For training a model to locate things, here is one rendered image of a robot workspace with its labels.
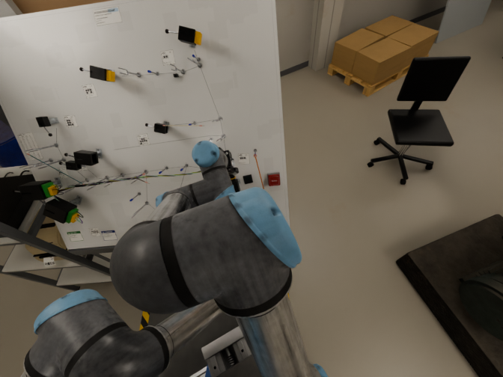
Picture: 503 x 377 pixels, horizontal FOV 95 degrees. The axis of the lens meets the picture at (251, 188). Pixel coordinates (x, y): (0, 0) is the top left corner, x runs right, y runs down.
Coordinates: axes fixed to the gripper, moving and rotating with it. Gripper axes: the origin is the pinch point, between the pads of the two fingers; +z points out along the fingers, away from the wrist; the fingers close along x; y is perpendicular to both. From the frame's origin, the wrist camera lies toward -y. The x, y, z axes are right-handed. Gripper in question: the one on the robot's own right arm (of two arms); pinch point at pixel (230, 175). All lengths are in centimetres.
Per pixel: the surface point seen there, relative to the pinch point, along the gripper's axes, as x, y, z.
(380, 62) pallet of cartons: -164, 119, 170
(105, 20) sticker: 31, 63, -22
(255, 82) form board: -18.5, 33.2, -7.7
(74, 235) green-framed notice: 88, -11, 13
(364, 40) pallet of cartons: -167, 165, 196
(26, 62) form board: 69, 58, -19
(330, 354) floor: -32, -122, 71
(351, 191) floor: -89, -18, 135
